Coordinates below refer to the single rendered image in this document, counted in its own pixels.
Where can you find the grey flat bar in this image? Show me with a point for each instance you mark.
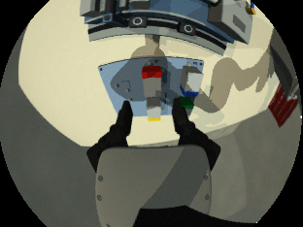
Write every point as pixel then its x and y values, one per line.
pixel 102 6
pixel 124 4

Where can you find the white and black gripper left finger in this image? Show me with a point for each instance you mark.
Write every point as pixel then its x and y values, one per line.
pixel 117 135

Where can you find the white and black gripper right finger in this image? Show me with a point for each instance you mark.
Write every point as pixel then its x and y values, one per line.
pixel 190 135

